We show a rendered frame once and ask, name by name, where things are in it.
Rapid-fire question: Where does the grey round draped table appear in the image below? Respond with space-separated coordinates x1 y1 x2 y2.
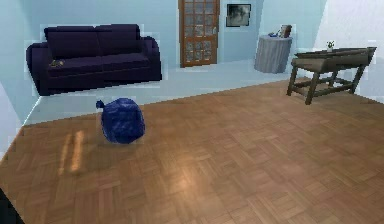
254 34 294 75

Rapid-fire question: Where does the dark purple sofa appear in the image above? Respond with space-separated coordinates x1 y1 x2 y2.
25 23 163 97

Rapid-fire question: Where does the blue round bag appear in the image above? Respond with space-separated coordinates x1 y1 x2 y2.
95 97 146 145

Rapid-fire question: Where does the brown glazed wooden door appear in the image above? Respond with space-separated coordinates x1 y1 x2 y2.
178 0 221 69

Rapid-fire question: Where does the black framed picture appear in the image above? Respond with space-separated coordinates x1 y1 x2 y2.
225 3 252 28

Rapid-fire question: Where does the dark brown wooden table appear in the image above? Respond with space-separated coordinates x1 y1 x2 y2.
286 46 378 106

